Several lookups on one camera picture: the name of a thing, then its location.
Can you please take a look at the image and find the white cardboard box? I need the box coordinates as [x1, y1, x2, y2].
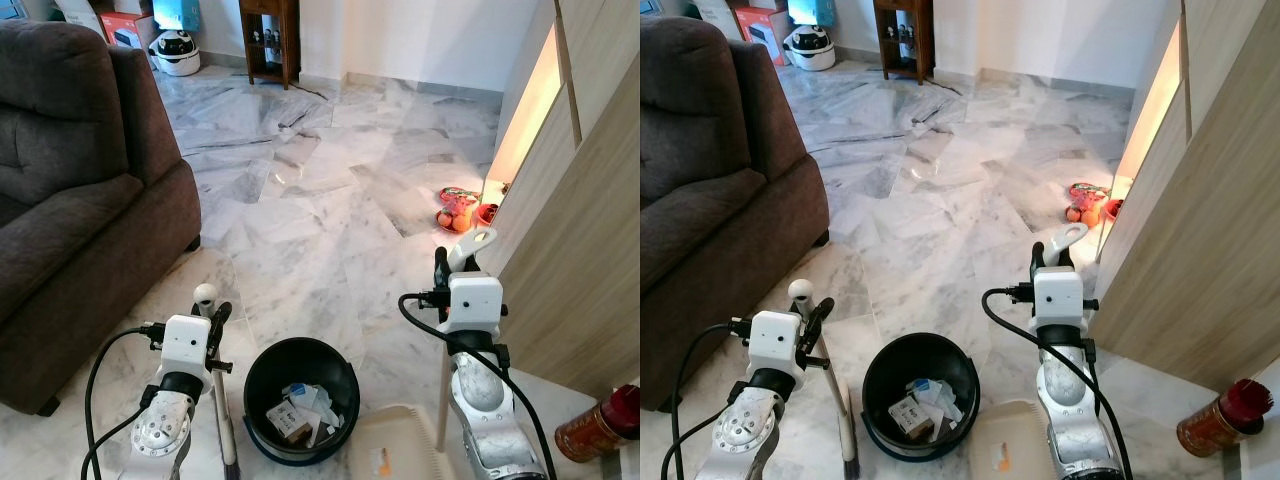
[55, 0, 106, 29]
[690, 0, 743, 41]

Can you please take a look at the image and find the round black waste bin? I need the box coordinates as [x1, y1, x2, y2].
[243, 337, 362, 467]
[862, 332, 982, 461]

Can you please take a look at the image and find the dark brown fabric sofa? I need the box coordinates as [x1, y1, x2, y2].
[0, 20, 203, 417]
[640, 15, 829, 413]

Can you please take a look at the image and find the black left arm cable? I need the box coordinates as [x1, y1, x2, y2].
[670, 318, 753, 480]
[82, 322, 166, 480]

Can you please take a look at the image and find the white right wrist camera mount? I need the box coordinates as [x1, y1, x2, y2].
[1032, 267, 1086, 331]
[446, 271, 505, 337]

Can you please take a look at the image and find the small brown cardboard box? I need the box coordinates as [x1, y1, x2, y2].
[268, 400, 311, 444]
[888, 395, 931, 441]

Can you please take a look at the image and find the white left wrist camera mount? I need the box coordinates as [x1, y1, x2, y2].
[745, 310, 806, 376]
[158, 314, 214, 381]

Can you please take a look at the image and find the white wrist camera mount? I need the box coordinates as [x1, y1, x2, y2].
[158, 314, 214, 381]
[745, 310, 806, 376]
[1032, 267, 1086, 331]
[446, 271, 505, 337]

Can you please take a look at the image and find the beige long-handled dustpan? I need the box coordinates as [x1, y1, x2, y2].
[345, 228, 499, 480]
[968, 222, 1089, 480]

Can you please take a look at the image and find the red and white carton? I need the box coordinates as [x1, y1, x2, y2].
[98, 10, 157, 51]
[733, 8, 791, 66]

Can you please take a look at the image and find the red-lidded brown jar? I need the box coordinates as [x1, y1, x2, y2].
[554, 384, 641, 464]
[1176, 378, 1273, 459]

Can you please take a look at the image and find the dark wooden side table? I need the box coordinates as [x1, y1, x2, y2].
[873, 0, 936, 85]
[238, 0, 302, 91]

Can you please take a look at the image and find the blue box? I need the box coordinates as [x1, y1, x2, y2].
[150, 0, 201, 32]
[787, 0, 837, 29]

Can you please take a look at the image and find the red plate of oranges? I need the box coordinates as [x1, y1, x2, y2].
[1066, 182, 1106, 226]
[435, 186, 481, 234]

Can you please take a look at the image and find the light wood cabinet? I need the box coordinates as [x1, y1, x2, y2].
[1090, 0, 1280, 393]
[478, 0, 641, 401]

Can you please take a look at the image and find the crumpled white paper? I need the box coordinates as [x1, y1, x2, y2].
[905, 378, 966, 436]
[283, 383, 346, 441]

